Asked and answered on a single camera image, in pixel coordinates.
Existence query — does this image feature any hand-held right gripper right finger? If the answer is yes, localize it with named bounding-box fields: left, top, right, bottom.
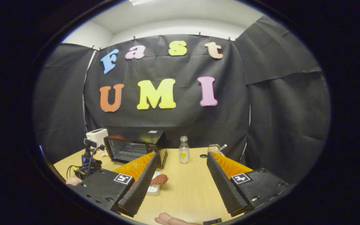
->
left=207, top=151, right=290, bottom=217

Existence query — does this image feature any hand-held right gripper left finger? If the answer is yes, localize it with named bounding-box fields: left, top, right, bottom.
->
left=74, top=152, right=158, bottom=218

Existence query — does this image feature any brown meat piece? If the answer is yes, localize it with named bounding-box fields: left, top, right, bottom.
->
left=150, top=174, right=169, bottom=185

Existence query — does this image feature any black electric oven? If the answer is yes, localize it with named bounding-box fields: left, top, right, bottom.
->
left=104, top=130, right=168, bottom=169

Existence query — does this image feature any small white dish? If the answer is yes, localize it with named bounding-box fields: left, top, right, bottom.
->
left=146, top=172, right=162, bottom=196

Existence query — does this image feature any white toaster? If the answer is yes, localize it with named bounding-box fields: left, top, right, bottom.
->
left=86, top=128, right=109, bottom=147

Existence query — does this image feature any clear glass bottle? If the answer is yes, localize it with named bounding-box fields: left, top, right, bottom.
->
left=179, top=136, right=190, bottom=164

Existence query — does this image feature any black backdrop cloth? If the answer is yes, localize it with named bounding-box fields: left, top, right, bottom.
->
left=33, top=15, right=331, bottom=185

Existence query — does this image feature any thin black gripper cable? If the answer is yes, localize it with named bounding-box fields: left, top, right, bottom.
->
left=67, top=164, right=85, bottom=179

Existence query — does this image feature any metal wire holder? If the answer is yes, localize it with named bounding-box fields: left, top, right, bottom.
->
left=208, top=144, right=225, bottom=156

